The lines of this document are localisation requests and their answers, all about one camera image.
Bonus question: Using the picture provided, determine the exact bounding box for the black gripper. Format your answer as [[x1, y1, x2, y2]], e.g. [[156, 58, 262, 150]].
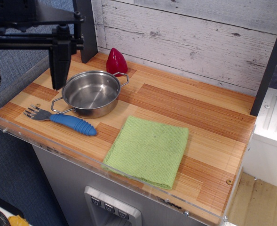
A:
[[0, 0, 85, 90]]

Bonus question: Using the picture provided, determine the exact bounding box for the silver metal pot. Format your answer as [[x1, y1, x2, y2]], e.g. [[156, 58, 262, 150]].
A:
[[51, 71, 129, 119]]

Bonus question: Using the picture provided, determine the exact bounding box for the green knitted towel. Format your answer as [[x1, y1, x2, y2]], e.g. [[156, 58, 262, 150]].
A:
[[103, 116, 189, 190]]

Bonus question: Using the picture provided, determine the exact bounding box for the clear acrylic table guard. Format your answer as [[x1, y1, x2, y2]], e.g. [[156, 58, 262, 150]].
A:
[[0, 62, 255, 226]]

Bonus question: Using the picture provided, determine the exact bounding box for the red plastic pepper toy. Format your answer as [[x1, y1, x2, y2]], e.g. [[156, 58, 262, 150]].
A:
[[106, 48, 128, 74]]

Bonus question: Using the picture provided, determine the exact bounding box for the grey cabinet with dispenser panel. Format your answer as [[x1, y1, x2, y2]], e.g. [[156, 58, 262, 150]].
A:
[[31, 143, 208, 226]]

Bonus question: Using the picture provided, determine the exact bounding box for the black and yellow object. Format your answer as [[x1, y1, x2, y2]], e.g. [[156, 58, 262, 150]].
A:
[[0, 198, 31, 226]]

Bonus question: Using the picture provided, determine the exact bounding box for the blue handled metal fork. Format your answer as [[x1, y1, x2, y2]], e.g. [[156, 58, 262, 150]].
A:
[[24, 105, 97, 136]]

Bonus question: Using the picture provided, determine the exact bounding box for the dark grey left post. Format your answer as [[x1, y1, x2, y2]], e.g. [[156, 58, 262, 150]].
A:
[[73, 0, 98, 63]]

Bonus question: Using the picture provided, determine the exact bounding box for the dark grey post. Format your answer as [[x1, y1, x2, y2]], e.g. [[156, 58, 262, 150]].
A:
[[73, 0, 98, 63], [250, 38, 277, 116]]

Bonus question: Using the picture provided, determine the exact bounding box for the dark grey right post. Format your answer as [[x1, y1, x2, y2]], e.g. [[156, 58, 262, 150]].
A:
[[250, 38, 277, 116]]

